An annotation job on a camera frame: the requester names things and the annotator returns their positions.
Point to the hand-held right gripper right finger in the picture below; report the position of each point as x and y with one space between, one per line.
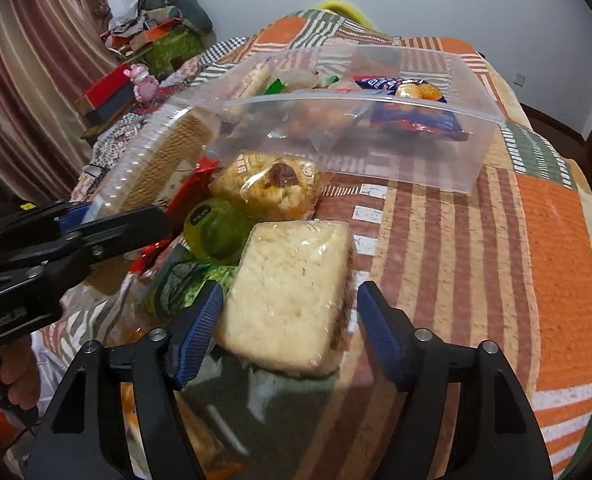
383 335

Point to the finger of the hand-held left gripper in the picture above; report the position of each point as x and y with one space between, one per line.
71 217
51 272

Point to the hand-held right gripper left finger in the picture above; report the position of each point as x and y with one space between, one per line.
198 330

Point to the white square sandwich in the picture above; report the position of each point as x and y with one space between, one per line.
286 300

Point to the clear plastic container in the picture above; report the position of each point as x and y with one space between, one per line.
415 160

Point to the person's left hand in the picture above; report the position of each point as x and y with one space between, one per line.
18 375

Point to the green snack packet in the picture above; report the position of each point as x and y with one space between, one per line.
176 280

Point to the green jelly cup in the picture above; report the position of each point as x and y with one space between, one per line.
216 232

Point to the clear tray of biscuits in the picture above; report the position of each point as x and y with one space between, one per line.
166 160

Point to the red snack packet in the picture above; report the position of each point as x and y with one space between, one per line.
191 187

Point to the red box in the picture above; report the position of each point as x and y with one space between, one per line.
108 87

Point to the pink plush toy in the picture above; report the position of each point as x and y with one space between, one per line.
143 82

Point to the striped curtain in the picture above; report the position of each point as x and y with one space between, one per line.
36 60

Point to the wrapped round pastry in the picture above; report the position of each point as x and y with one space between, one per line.
271 185

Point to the orange flat box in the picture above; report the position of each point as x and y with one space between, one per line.
153 34

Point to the blue snack packet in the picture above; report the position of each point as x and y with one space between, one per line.
425 120

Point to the wrapped pale round bread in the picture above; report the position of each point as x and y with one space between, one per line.
253 80

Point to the wrapped brown bread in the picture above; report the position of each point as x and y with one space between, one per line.
316 115

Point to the small green packet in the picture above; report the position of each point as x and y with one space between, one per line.
275 86

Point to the yellow round object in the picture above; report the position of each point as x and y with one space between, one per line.
343 7

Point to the wall socket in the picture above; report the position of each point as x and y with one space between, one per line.
518 79

